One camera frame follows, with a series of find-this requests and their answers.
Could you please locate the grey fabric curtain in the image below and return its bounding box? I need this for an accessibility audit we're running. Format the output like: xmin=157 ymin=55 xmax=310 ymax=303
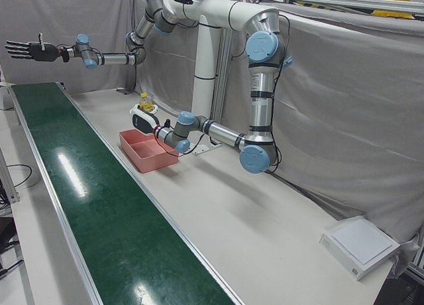
xmin=0 ymin=0 xmax=424 ymax=276

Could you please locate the pink plastic basket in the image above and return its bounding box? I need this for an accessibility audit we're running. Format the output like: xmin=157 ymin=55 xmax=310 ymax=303
xmin=119 ymin=129 xmax=180 ymax=174

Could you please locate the white conveyor control box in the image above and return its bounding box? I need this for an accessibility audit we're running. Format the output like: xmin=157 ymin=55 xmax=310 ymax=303
xmin=0 ymin=81 xmax=16 ymax=111

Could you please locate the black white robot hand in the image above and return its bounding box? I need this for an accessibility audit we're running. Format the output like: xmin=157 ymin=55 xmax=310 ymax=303
xmin=129 ymin=102 xmax=160 ymax=135
xmin=5 ymin=32 xmax=62 ymax=63

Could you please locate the green conveyor belt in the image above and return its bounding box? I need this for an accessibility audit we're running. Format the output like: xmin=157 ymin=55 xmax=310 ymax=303
xmin=9 ymin=82 xmax=246 ymax=305

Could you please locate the yellow oil bottle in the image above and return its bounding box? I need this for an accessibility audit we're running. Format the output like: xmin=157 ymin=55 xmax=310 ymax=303
xmin=137 ymin=92 xmax=157 ymax=115

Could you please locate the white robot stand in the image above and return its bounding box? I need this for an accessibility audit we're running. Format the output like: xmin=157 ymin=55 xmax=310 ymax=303
xmin=162 ymin=0 xmax=281 ymax=156

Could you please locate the aluminium profile leg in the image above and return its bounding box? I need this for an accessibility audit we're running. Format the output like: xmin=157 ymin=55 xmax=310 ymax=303
xmin=0 ymin=145 xmax=20 ymax=205

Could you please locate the white flat box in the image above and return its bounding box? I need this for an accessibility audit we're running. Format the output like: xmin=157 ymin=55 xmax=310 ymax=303
xmin=319 ymin=215 xmax=401 ymax=282

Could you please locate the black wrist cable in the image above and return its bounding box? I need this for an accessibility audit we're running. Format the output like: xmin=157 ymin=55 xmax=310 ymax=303
xmin=178 ymin=132 xmax=206 ymax=157

